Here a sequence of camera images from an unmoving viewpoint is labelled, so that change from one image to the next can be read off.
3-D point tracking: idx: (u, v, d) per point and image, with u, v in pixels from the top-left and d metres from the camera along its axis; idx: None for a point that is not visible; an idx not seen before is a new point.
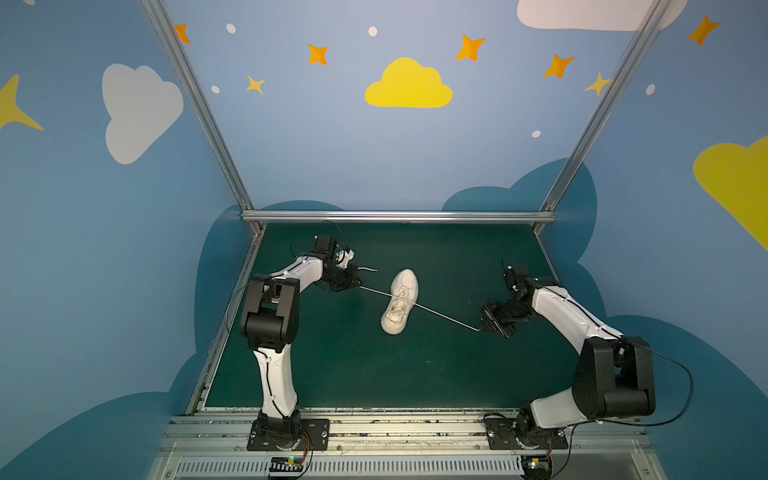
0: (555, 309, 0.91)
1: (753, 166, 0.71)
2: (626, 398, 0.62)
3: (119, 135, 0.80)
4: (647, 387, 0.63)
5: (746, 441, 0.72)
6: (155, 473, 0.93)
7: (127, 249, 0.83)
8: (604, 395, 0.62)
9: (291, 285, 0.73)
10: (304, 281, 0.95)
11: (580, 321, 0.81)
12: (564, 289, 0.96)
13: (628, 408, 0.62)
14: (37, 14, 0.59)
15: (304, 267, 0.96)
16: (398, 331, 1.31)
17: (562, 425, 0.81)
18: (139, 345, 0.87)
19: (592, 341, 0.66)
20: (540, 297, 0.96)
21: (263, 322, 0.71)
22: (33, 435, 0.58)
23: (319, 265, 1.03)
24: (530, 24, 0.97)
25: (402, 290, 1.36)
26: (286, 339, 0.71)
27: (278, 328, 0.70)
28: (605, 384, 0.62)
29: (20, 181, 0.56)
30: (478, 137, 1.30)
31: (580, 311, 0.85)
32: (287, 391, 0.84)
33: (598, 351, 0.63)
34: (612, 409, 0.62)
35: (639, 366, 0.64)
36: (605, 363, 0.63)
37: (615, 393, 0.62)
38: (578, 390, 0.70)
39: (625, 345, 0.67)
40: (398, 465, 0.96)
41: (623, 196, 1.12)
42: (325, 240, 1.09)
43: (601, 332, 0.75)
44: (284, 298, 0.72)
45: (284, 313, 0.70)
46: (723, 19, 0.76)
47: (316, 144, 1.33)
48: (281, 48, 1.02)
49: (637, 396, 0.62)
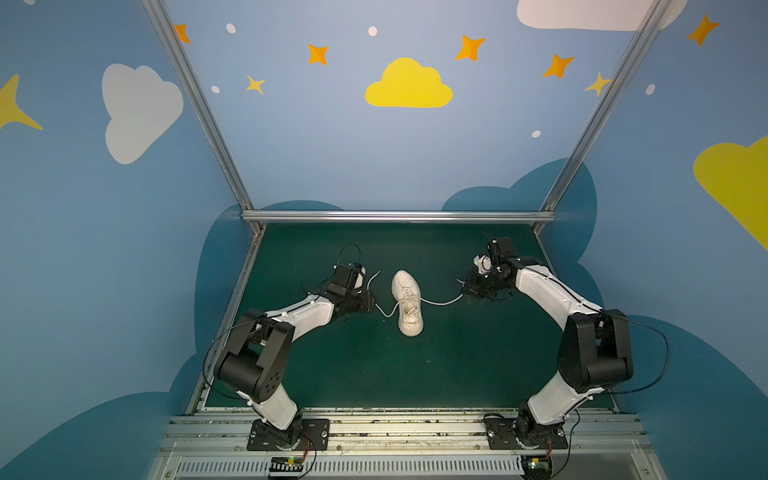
0: (538, 288, 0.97)
1: (754, 166, 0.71)
2: (607, 367, 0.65)
3: (119, 132, 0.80)
4: (626, 355, 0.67)
5: (745, 440, 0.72)
6: (155, 473, 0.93)
7: (127, 250, 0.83)
8: (588, 367, 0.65)
9: (282, 333, 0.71)
10: (305, 325, 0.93)
11: (562, 298, 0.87)
12: (546, 268, 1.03)
13: (608, 377, 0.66)
14: (37, 14, 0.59)
15: (309, 309, 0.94)
16: (418, 329, 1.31)
17: (560, 414, 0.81)
18: (139, 345, 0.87)
19: (575, 316, 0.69)
20: (523, 277, 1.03)
21: (239, 368, 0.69)
22: (33, 435, 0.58)
23: (327, 310, 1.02)
24: (530, 24, 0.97)
25: (406, 293, 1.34)
26: (261, 392, 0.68)
27: (253, 378, 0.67)
28: (588, 356, 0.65)
29: (20, 181, 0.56)
30: (479, 136, 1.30)
31: (561, 288, 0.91)
32: (276, 415, 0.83)
33: (580, 325, 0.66)
34: (596, 378, 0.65)
35: (618, 336, 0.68)
36: (586, 337, 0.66)
37: (597, 364, 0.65)
38: (563, 364, 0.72)
39: (604, 317, 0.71)
40: (398, 465, 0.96)
41: (623, 195, 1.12)
42: (344, 274, 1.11)
43: (583, 306, 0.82)
44: (272, 347, 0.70)
45: (265, 364, 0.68)
46: (723, 19, 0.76)
47: (315, 143, 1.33)
48: (281, 49, 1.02)
49: (616, 364, 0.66)
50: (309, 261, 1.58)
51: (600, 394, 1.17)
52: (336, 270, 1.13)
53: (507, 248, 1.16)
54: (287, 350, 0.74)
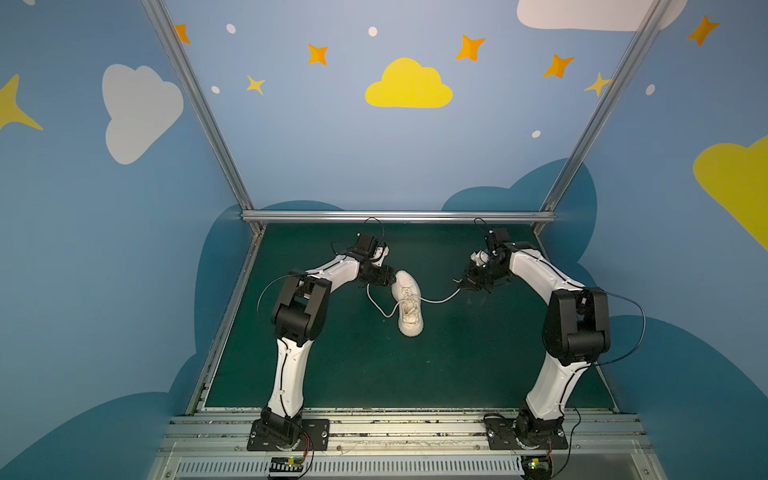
0: (528, 269, 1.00)
1: (755, 166, 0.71)
2: (585, 339, 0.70)
3: (119, 133, 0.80)
4: (604, 329, 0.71)
5: (745, 442, 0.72)
6: (155, 473, 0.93)
7: (126, 250, 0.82)
8: (568, 339, 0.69)
9: (323, 285, 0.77)
10: (338, 281, 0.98)
11: (548, 276, 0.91)
12: (536, 250, 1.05)
13: (587, 348, 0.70)
14: (37, 14, 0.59)
15: (340, 266, 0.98)
16: (418, 331, 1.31)
17: (555, 403, 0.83)
18: (139, 345, 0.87)
19: (558, 292, 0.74)
20: (516, 259, 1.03)
21: (291, 315, 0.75)
22: (33, 435, 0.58)
23: (354, 267, 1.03)
24: (530, 24, 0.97)
25: (405, 293, 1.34)
26: (310, 334, 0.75)
27: (303, 323, 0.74)
28: (568, 328, 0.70)
29: (20, 180, 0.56)
30: (479, 136, 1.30)
31: (549, 267, 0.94)
32: (295, 389, 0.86)
33: (562, 299, 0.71)
34: (575, 349, 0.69)
35: (599, 310, 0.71)
36: (567, 310, 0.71)
37: (577, 336, 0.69)
38: (547, 337, 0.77)
39: (586, 294, 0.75)
40: (398, 465, 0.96)
41: (623, 195, 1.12)
42: (366, 240, 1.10)
43: (567, 283, 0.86)
44: (315, 297, 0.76)
45: (312, 311, 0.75)
46: (723, 19, 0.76)
47: (316, 144, 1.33)
48: (282, 50, 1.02)
49: (594, 337, 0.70)
50: (309, 261, 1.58)
51: (600, 394, 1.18)
52: (359, 237, 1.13)
53: (503, 236, 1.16)
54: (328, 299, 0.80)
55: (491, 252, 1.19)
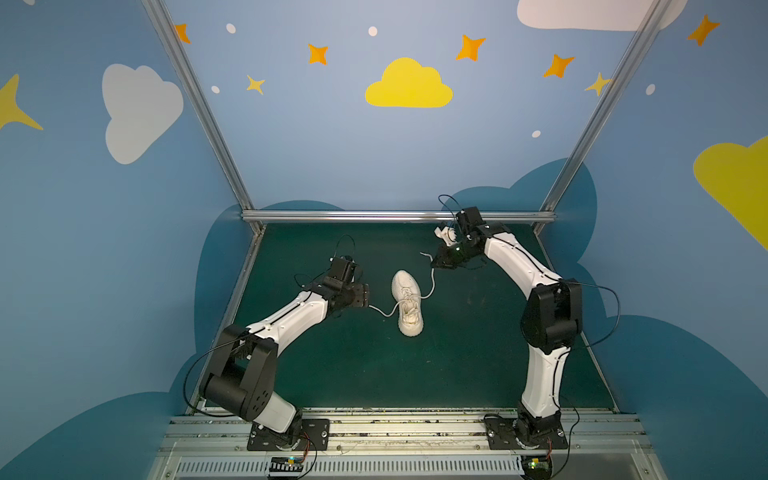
0: (505, 257, 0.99)
1: (755, 166, 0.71)
2: (564, 330, 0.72)
3: (119, 133, 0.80)
4: (578, 316, 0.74)
5: (746, 442, 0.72)
6: (155, 473, 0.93)
7: (126, 250, 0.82)
8: (548, 332, 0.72)
9: (266, 350, 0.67)
10: (295, 330, 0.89)
11: (527, 269, 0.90)
12: (512, 237, 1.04)
13: (564, 337, 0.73)
14: (36, 14, 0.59)
15: (297, 314, 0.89)
16: (417, 331, 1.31)
17: (549, 396, 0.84)
18: (139, 345, 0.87)
19: (537, 288, 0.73)
20: (492, 246, 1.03)
21: (225, 388, 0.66)
22: (32, 434, 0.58)
23: (320, 308, 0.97)
24: (529, 24, 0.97)
25: (405, 292, 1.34)
26: (247, 411, 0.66)
27: (239, 398, 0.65)
28: (547, 321, 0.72)
29: (20, 180, 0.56)
30: (480, 135, 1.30)
31: (526, 257, 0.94)
32: (274, 416, 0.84)
33: (543, 297, 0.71)
34: (554, 340, 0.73)
35: (574, 301, 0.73)
36: (548, 306, 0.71)
37: (556, 327, 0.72)
38: (525, 328, 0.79)
39: (562, 285, 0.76)
40: (397, 465, 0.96)
41: (624, 195, 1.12)
42: (341, 266, 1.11)
43: (544, 277, 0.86)
44: (255, 367, 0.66)
45: (249, 385, 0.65)
46: (723, 19, 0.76)
47: (316, 143, 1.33)
48: (282, 49, 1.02)
49: (570, 326, 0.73)
50: (309, 261, 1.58)
51: (600, 394, 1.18)
52: (333, 264, 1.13)
53: (475, 217, 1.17)
54: (272, 364, 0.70)
55: (465, 235, 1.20)
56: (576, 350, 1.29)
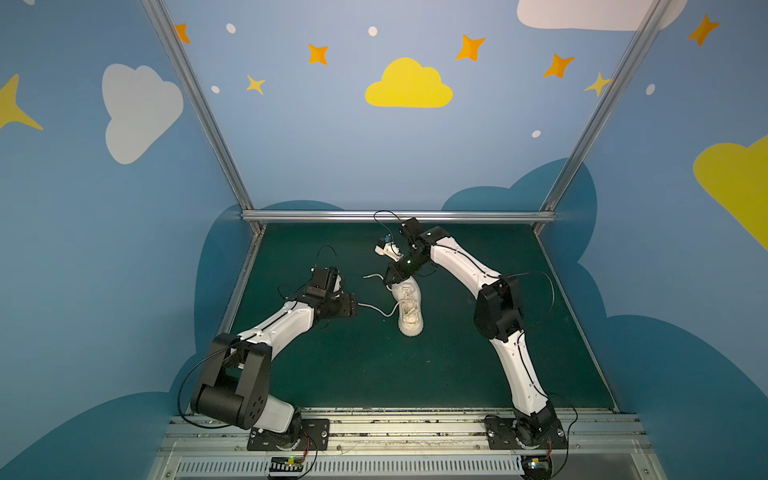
0: (449, 262, 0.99)
1: (755, 166, 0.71)
2: (510, 318, 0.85)
3: (119, 133, 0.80)
4: (520, 303, 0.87)
5: (746, 442, 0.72)
6: (155, 473, 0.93)
7: (125, 249, 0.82)
8: (498, 323, 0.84)
9: (259, 354, 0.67)
10: (286, 336, 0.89)
11: (471, 271, 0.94)
12: (453, 240, 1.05)
13: (512, 323, 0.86)
14: (37, 14, 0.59)
15: (286, 321, 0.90)
16: (416, 331, 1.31)
17: (531, 382, 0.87)
18: (138, 345, 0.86)
19: (482, 289, 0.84)
20: (435, 253, 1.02)
21: (220, 398, 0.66)
22: (34, 434, 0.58)
23: (307, 316, 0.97)
24: (530, 24, 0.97)
25: (405, 292, 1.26)
26: (244, 420, 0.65)
27: (236, 406, 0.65)
28: (496, 314, 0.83)
29: (20, 179, 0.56)
30: (480, 135, 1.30)
31: (468, 259, 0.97)
32: (272, 418, 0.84)
33: (489, 297, 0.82)
34: (504, 328, 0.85)
35: (516, 293, 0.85)
36: (494, 303, 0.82)
37: (503, 317, 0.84)
38: (479, 322, 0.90)
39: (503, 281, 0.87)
40: (397, 465, 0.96)
41: (623, 195, 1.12)
42: (321, 276, 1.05)
43: (489, 277, 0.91)
44: (249, 372, 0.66)
45: (245, 391, 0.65)
46: (723, 19, 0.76)
47: (316, 143, 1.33)
48: (282, 49, 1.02)
49: (515, 314, 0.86)
50: (308, 261, 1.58)
51: (600, 393, 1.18)
52: (314, 273, 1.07)
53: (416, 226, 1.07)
54: (267, 370, 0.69)
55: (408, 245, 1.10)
56: (576, 350, 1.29)
